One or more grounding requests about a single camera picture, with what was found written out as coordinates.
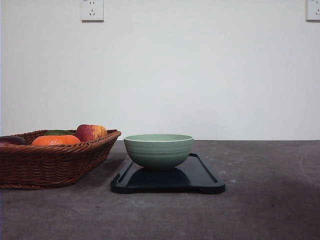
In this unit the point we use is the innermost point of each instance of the green ceramic bowl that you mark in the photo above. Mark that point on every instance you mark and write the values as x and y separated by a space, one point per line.
158 150

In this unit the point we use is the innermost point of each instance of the brown wicker basket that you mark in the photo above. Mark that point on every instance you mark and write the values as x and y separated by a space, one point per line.
54 159

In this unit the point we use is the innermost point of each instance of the dark blue rectangular tray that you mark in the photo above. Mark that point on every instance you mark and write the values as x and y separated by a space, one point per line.
194 176

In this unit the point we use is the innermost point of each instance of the red yellow apple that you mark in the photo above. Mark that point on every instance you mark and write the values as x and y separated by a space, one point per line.
91 132

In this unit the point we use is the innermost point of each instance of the green fruit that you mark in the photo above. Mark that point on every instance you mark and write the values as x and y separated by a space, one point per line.
59 132

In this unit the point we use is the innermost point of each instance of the orange tangerine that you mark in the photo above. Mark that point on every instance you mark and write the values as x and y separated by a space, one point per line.
56 140

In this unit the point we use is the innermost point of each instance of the dark purple fruit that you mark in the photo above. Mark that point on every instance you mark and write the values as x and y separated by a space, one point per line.
12 139

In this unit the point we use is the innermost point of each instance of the left white wall socket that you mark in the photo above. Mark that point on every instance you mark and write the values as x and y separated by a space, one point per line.
92 11

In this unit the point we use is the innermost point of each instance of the white wall socket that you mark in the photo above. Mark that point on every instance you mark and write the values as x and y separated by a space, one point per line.
92 11
312 10

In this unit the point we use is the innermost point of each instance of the right white wall socket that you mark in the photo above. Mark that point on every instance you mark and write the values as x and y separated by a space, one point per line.
312 10

